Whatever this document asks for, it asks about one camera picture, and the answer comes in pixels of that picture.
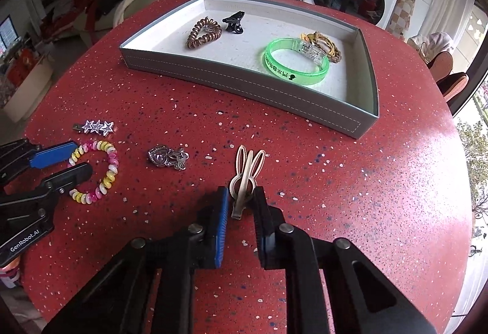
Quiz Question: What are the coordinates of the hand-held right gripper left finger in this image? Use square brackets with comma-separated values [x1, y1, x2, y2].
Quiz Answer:
[42, 185, 231, 334]

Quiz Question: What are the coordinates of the brown spiral hair tie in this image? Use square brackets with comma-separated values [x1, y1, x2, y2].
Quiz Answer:
[187, 17, 222, 50]

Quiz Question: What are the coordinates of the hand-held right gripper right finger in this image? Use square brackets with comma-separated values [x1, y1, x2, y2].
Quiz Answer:
[249, 185, 437, 334]

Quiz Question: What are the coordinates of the yellow hair tie with charm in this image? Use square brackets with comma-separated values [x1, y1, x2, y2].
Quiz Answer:
[300, 32, 342, 56]

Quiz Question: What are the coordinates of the silver star hair clip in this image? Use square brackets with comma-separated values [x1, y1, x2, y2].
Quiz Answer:
[72, 120, 115, 136]

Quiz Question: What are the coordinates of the grey jewelry tray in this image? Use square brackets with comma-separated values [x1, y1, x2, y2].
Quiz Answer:
[120, 0, 381, 139]

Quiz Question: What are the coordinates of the black claw hair clip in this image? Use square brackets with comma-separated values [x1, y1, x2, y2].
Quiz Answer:
[222, 10, 245, 34]

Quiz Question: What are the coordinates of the pink yellow spiral bracelet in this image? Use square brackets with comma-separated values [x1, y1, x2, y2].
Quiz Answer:
[68, 140, 119, 205]

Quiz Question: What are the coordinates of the white cloth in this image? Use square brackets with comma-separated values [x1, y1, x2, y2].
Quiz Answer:
[407, 32, 454, 64]

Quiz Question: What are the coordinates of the beige rabbit ear hair clip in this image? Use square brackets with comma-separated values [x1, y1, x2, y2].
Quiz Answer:
[229, 145, 266, 220]

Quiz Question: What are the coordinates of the brown braided hair tie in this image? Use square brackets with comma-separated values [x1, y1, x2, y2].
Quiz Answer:
[313, 33, 343, 63]

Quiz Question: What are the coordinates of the green translucent bangle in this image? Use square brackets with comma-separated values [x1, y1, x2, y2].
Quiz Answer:
[263, 37, 330, 88]

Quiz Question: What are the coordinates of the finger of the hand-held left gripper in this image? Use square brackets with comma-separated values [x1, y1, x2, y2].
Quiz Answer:
[0, 139, 79, 184]
[0, 162, 94, 213]

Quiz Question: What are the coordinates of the checkered cloth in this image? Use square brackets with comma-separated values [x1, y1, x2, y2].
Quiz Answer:
[386, 0, 416, 39]

